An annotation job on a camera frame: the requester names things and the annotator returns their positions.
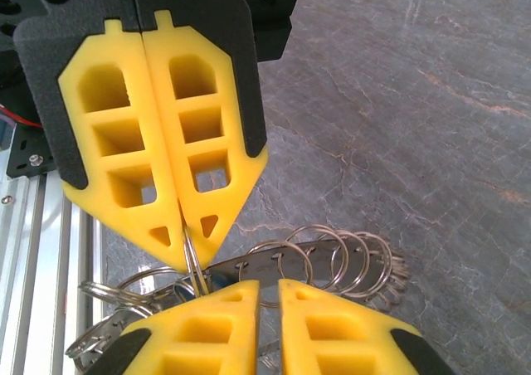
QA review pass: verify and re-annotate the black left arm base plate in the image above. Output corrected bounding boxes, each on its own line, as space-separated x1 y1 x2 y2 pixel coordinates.
6 124 57 177

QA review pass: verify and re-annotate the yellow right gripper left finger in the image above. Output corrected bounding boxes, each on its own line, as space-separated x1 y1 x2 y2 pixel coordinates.
85 278 261 375

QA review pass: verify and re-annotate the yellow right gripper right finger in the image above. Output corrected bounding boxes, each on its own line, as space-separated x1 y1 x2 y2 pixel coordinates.
277 277 455 375

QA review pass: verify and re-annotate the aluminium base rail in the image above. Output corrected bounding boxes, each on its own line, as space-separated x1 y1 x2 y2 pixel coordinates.
0 169 105 375

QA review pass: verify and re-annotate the round metal disc with keyrings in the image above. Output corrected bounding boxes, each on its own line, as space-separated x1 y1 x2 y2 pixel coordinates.
66 224 410 370

